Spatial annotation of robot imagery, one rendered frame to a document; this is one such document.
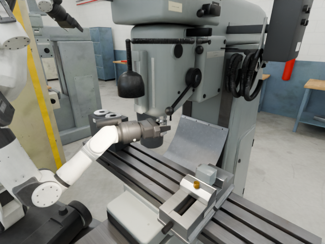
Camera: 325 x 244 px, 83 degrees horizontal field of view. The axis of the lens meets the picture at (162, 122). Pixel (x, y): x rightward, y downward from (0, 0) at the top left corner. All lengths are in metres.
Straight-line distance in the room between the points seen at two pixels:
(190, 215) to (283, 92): 4.40
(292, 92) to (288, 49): 4.13
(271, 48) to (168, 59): 0.35
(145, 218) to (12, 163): 0.54
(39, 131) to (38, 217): 1.15
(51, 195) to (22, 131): 1.74
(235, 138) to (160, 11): 0.78
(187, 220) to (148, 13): 0.63
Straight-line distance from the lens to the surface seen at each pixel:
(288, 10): 0.76
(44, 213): 1.52
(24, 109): 2.33
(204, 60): 0.75
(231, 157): 1.17
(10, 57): 0.73
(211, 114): 1.08
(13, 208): 1.36
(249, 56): 0.81
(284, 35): 0.75
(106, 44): 8.04
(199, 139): 1.11
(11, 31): 0.64
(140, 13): 0.62
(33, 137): 2.44
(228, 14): 0.91
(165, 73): 0.63
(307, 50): 4.76
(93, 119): 1.16
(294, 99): 4.89
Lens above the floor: 1.58
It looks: 24 degrees down
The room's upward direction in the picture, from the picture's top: straight up
